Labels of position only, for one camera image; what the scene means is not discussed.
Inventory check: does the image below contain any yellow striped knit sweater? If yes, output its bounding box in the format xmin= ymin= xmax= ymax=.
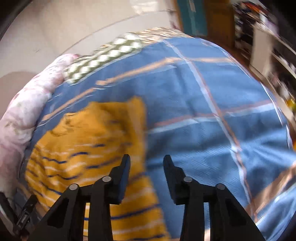
xmin=25 ymin=96 xmax=170 ymax=240

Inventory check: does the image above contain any pink floral duvet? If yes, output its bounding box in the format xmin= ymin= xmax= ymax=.
xmin=1 ymin=54 xmax=78 ymax=198

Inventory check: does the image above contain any blue plaid bed sheet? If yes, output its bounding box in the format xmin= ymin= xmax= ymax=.
xmin=20 ymin=37 xmax=295 ymax=240

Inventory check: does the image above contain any white shelf unit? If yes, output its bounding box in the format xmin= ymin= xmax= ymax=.
xmin=249 ymin=14 xmax=296 ymax=112

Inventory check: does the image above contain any green white dotted pillow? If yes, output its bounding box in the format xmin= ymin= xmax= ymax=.
xmin=63 ymin=32 xmax=149 ymax=84

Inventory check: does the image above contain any brown wooden door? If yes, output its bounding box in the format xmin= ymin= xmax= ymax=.
xmin=174 ymin=0 xmax=235 ymax=48

